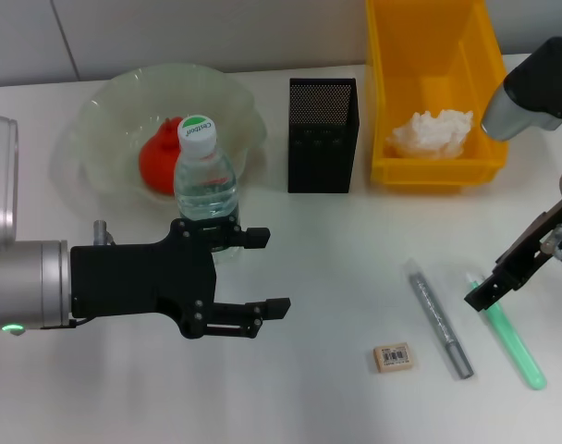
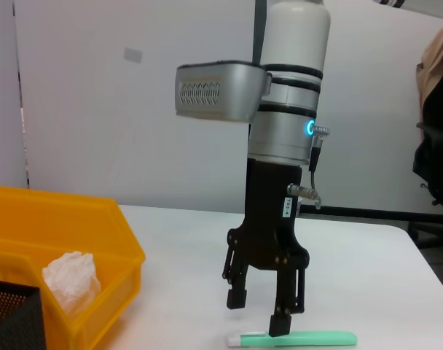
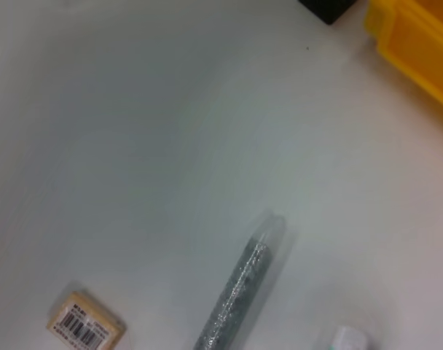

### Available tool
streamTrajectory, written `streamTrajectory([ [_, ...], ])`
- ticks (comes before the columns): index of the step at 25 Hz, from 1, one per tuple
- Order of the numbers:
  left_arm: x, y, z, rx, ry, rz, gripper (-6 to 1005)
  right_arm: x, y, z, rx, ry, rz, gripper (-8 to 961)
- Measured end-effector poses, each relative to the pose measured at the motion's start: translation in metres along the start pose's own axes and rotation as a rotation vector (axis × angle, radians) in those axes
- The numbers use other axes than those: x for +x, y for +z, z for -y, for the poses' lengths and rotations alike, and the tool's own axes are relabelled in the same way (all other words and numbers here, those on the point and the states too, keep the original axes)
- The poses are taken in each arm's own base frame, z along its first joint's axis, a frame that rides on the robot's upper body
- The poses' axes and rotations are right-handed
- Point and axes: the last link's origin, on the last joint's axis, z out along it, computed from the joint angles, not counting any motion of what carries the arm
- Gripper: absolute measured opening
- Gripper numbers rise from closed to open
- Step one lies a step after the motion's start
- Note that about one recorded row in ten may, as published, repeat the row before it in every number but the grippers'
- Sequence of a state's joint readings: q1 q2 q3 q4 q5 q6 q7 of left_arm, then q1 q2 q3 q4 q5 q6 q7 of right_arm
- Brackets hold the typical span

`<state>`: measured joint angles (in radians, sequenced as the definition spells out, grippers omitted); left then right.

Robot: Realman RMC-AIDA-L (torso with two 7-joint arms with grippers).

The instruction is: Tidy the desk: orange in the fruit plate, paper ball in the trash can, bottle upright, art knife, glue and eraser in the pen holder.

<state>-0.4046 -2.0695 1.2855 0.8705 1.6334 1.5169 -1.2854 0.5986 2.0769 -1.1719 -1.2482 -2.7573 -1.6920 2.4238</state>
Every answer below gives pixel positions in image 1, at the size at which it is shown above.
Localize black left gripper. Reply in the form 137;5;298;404
70;218;293;341

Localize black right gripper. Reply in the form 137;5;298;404
463;198;562;313

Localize clear green-label water bottle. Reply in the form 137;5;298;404
172;114;242;265

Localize orange red fruit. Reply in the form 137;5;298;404
138;117;183;196

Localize white paper ball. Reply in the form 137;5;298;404
384;107;476;160

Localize grey pen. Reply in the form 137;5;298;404
402;259;475;381

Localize green pen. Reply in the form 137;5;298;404
465;271;549;391

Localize beige eraser with barcode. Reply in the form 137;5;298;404
371;340;418;375

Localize black mesh pen holder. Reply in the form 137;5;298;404
287;77;359;194

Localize pale green glass fruit plate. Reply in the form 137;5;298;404
49;64;269;215

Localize yellow plastic bin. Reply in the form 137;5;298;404
364;0;511;188

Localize right arm cable with connector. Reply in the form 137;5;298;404
539;224;562;273

